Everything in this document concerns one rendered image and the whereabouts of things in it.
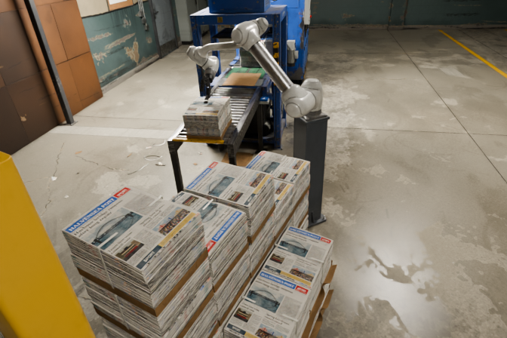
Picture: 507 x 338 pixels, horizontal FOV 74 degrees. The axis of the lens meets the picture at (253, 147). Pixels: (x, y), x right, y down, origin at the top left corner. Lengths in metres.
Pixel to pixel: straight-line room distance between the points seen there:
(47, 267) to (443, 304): 2.48
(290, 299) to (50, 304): 1.33
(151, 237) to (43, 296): 0.59
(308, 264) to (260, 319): 0.41
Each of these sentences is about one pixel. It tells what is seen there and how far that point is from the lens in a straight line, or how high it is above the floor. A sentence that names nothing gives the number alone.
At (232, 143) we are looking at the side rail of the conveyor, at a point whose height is 0.80.
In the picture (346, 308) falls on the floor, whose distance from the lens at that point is 2.54.
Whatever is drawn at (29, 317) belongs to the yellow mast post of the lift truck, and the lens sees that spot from 0.62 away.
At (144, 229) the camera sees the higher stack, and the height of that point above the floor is 1.29.
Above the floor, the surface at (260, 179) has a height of 1.07.
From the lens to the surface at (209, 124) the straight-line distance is 2.59.
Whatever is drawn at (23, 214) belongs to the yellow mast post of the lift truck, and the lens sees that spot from 0.54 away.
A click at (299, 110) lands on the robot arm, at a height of 1.16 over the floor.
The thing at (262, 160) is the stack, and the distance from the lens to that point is 2.32.
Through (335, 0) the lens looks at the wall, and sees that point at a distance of 11.06.
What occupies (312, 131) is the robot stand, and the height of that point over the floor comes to 0.91.
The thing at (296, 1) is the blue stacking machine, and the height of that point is 1.41.
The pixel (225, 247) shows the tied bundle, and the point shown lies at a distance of 1.46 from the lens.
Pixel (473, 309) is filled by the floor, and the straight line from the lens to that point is 2.81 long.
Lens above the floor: 2.05
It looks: 30 degrees down
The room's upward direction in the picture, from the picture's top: 3 degrees counter-clockwise
